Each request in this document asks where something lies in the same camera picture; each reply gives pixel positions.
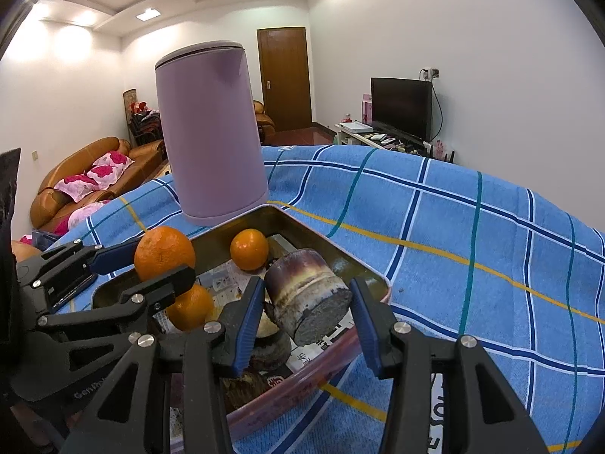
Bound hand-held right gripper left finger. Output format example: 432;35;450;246
59;275;266;454

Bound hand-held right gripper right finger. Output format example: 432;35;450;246
349;277;544;454

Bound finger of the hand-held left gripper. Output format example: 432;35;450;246
16;240;141;313
35;266;196;339

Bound large round orange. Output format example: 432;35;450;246
133;227;197;285

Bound small orange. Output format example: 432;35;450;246
230;228;269;271
165;284;216;332

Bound thick purple sugarcane piece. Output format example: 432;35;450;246
264;248;354;347

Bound pink metal tin box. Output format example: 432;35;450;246
92;204;392;440

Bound pink floral pillow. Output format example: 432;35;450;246
54;151;135;199
68;201;112;230

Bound orange leather sofa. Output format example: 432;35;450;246
31;137;166;237

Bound blue plaid blanket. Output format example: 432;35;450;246
45;144;605;454

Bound dark stacked chairs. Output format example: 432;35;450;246
127;109;164;147

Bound pink electric kettle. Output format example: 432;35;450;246
155;40;270;225

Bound white television stand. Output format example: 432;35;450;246
335;123;428;157

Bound orange leather armchair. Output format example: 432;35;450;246
253;100;276;146

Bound black flat television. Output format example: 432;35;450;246
370;77;434;143

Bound brown wooden door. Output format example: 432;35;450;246
256;26;313;132

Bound black power cable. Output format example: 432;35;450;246
431;78;445;145

